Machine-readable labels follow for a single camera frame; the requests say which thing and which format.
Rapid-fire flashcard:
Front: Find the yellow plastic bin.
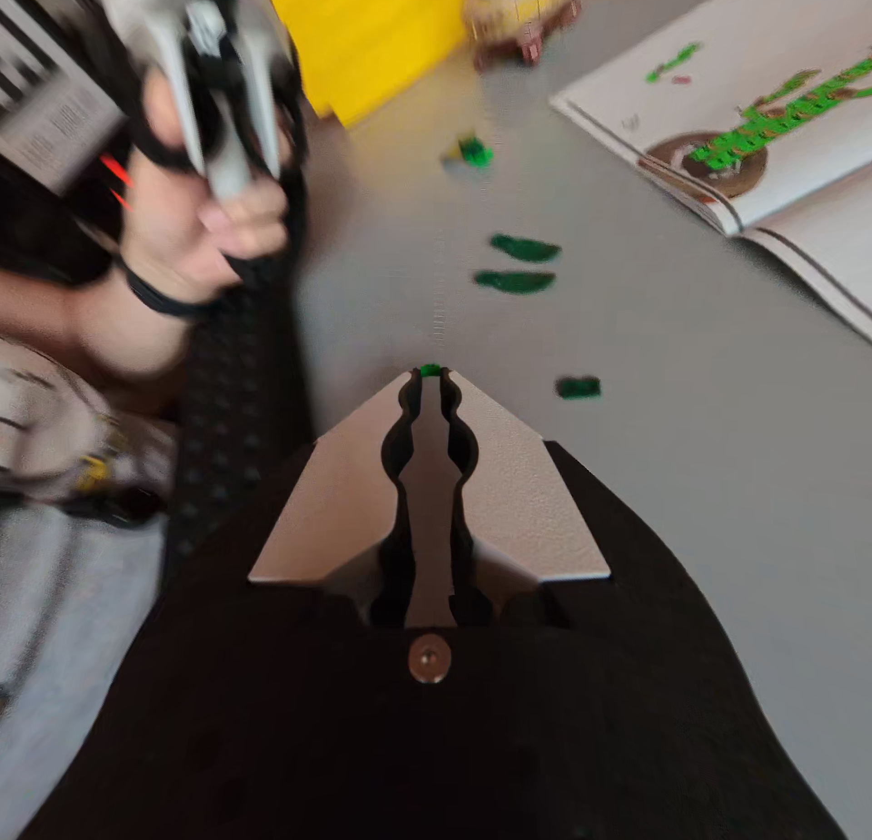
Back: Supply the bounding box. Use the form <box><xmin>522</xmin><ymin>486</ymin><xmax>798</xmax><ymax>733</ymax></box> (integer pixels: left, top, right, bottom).
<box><xmin>266</xmin><ymin>0</ymin><xmax>488</xmax><ymax>127</ymax></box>

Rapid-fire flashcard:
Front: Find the building instruction booklet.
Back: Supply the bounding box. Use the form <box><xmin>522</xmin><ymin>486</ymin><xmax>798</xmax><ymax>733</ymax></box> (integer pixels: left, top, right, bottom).
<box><xmin>550</xmin><ymin>0</ymin><xmax>872</xmax><ymax>344</ymax></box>

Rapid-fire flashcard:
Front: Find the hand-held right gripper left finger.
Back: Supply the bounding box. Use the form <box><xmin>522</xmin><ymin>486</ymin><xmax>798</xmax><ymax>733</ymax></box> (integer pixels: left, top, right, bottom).
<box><xmin>248</xmin><ymin>370</ymin><xmax>422</xmax><ymax>628</ymax></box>

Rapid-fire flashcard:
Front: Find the black perforated chair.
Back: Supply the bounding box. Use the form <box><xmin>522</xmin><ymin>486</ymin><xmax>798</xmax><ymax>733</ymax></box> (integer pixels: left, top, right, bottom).
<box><xmin>160</xmin><ymin>173</ymin><xmax>314</xmax><ymax>589</ymax></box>

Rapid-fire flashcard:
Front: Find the toy brick bamboo model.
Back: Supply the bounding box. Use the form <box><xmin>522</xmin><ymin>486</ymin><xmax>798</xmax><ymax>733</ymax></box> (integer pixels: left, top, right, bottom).
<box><xmin>463</xmin><ymin>0</ymin><xmax>583</xmax><ymax>64</ymax></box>

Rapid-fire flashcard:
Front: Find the person's left forearm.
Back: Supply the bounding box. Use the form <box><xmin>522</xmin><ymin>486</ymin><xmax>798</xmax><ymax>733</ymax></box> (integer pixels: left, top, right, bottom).
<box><xmin>0</xmin><ymin>268</ymin><xmax>198</xmax><ymax>391</ymax></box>

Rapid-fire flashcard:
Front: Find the green toy leaf assembly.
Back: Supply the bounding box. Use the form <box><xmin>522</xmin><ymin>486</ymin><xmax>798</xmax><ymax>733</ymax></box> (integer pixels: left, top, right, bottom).
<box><xmin>441</xmin><ymin>133</ymin><xmax>495</xmax><ymax>170</ymax></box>

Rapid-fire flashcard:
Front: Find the printed tag sign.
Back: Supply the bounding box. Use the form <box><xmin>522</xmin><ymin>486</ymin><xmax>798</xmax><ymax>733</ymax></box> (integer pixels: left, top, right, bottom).
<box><xmin>0</xmin><ymin>0</ymin><xmax>130</xmax><ymax>197</ymax></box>

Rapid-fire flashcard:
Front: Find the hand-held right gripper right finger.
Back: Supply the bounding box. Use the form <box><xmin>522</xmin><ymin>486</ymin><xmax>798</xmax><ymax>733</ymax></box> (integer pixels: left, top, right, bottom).
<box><xmin>441</xmin><ymin>369</ymin><xmax>611</xmax><ymax>628</ymax></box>

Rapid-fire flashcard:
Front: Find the person's left hand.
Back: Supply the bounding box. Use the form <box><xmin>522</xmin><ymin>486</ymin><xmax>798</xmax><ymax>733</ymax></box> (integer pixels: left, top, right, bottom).
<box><xmin>121</xmin><ymin>70</ymin><xmax>292</xmax><ymax>304</ymax></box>

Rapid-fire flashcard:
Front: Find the black wristband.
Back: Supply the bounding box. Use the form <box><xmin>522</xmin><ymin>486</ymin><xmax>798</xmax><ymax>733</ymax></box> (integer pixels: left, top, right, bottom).
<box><xmin>116</xmin><ymin>254</ymin><xmax>226</xmax><ymax>320</ymax></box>

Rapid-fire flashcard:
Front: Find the dark green toy leaf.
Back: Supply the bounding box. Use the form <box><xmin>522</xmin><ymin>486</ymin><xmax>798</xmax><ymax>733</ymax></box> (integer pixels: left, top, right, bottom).
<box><xmin>489</xmin><ymin>234</ymin><xmax>563</xmax><ymax>263</ymax></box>
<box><xmin>473</xmin><ymin>270</ymin><xmax>557</xmax><ymax>296</ymax></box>

